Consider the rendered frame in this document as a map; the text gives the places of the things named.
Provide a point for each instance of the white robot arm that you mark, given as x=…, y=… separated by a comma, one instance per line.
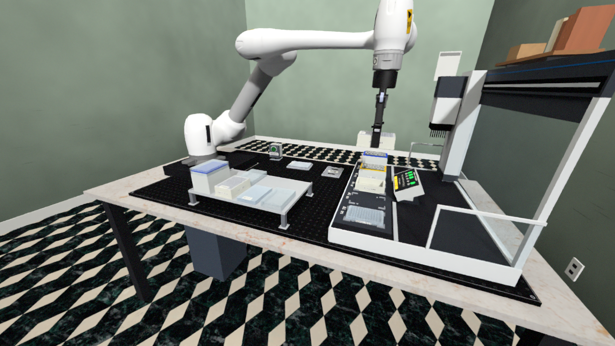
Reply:
x=274, y=50

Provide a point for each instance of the white ready key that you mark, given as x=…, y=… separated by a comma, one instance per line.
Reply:
x=275, y=151

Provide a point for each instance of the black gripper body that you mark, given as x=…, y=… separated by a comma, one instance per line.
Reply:
x=384, y=80

